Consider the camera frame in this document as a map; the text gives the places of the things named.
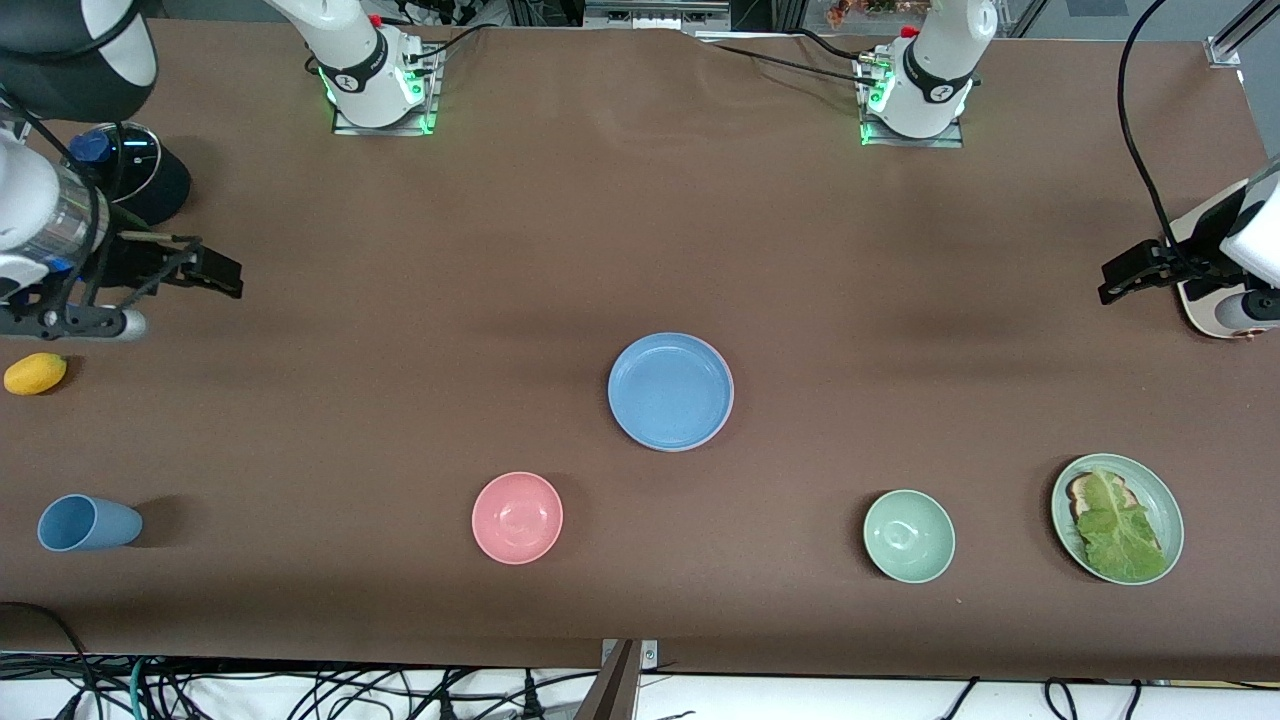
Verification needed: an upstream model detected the blue plate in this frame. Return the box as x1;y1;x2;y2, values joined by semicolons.
607;332;732;452

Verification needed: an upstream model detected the beige cutting board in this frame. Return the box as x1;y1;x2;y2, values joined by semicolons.
1175;180;1280;341

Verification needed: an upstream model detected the black pot with glass lid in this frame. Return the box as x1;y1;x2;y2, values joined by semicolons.
65;122;192;226

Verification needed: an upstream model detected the yellow lemon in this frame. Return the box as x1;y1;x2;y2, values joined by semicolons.
3;352;68;396

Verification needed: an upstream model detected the toasted bread slice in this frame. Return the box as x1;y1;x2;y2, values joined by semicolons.
1066;473;1131;521

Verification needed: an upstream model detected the green plate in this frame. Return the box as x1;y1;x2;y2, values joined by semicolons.
1050;453;1185;586

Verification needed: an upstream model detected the green lettuce leaf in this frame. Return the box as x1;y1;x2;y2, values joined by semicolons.
1075;468;1169;583

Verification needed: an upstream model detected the blue cup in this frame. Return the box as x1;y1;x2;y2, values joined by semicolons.
37;494;144;552

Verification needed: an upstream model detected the small green bowl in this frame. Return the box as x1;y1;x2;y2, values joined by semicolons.
863;489;956;584

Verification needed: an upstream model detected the small pink bowl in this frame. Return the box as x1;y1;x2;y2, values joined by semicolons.
471;471;564;565

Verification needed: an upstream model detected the brown table cover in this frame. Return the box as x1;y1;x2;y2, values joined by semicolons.
0;18;1280;681

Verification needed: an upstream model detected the aluminium frame profile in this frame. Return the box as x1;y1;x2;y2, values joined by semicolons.
1205;0;1280;69

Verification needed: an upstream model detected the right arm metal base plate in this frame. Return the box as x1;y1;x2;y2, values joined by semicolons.
332;45;441;136

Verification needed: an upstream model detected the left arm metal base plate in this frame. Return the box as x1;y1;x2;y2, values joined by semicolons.
860;55;964;149

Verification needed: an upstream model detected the black base cable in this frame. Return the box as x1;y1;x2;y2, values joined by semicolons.
700;30;881;91
405;22;501;66

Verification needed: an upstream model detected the silver metal frame beam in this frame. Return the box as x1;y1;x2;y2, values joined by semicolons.
583;0;731;31

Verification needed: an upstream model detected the dark camera mount pole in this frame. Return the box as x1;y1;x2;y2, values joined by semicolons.
572;640;643;720

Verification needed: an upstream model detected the silver table bracket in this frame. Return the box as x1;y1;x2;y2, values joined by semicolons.
600;638;659;673

